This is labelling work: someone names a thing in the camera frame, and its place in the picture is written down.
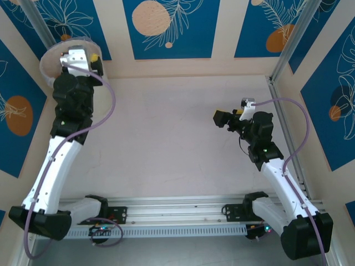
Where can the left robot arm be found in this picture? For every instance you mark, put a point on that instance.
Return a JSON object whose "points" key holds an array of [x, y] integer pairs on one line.
{"points": [[55, 166]]}

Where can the aluminium side rail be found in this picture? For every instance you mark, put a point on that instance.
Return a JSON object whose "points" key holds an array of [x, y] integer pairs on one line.
{"points": [[288, 133]]}

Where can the aluminium mounting rail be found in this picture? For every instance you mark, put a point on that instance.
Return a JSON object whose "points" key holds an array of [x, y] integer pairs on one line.
{"points": [[172, 210]]}

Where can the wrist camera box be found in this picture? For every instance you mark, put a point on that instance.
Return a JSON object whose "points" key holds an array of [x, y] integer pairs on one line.
{"points": [[248, 110], [76, 58]]}

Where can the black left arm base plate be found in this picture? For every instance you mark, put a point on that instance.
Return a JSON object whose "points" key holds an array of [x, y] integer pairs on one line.
{"points": [[119, 214]]}

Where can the white trash bin with liner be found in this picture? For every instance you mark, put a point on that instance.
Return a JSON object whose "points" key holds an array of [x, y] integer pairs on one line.
{"points": [[47, 69]]}

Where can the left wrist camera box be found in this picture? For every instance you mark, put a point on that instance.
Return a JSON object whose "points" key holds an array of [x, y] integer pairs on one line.
{"points": [[76, 58]]}

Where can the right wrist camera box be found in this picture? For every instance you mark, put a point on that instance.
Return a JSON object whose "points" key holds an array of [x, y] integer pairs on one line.
{"points": [[248, 110]]}

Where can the aluminium frame post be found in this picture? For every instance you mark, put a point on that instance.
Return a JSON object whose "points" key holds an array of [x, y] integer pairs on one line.
{"points": [[294, 36], [36, 22]]}

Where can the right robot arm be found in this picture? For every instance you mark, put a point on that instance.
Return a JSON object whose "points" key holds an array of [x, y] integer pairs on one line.
{"points": [[280, 177]]}

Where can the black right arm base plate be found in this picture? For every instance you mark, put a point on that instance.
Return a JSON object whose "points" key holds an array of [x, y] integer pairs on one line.
{"points": [[233, 212]]}

